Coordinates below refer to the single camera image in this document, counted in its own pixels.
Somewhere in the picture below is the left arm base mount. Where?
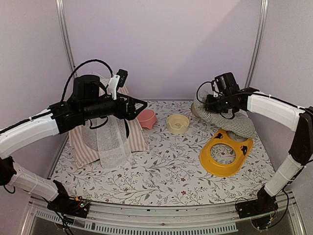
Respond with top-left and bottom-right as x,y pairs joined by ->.
47,180 -> 90,218

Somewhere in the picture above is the beige bowl behind cushion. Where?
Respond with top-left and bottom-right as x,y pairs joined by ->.
191,103 -> 199,116

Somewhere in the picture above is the green checkered cushion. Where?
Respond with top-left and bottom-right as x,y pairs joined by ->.
193,91 -> 257,139

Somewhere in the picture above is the cream pet bowl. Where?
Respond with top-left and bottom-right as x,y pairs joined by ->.
166,114 -> 190,135

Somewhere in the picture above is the pink pet bowl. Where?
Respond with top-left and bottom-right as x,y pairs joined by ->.
137,110 -> 157,130

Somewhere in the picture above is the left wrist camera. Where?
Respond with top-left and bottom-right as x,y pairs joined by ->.
106,69 -> 128,100

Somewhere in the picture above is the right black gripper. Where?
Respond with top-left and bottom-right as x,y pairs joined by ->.
205,94 -> 230,114

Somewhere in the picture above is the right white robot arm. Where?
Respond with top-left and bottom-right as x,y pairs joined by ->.
204,72 -> 313,213

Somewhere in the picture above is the yellow bowl stand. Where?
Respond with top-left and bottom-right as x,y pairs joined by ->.
200,129 -> 253,177

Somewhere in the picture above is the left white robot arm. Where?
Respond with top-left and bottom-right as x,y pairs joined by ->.
0,73 -> 147,212

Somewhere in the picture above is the right aluminium frame post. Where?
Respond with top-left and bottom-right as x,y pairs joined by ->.
245,0 -> 269,88

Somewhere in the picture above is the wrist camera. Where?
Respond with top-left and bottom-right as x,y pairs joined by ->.
106,69 -> 128,100
211,80 -> 223,97

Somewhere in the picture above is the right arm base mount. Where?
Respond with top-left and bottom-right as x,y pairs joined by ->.
235,186 -> 278,218

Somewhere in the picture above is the front aluminium rail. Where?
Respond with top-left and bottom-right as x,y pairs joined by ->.
21,191 -> 306,235

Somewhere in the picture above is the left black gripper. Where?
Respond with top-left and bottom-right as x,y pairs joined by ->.
81,92 -> 148,120

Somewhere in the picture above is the floral table mat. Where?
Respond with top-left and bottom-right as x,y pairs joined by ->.
52,101 -> 274,206

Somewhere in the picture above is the pink striped pet tent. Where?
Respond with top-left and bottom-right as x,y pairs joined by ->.
70,72 -> 150,169

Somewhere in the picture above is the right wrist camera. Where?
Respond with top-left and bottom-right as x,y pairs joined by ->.
211,80 -> 223,97

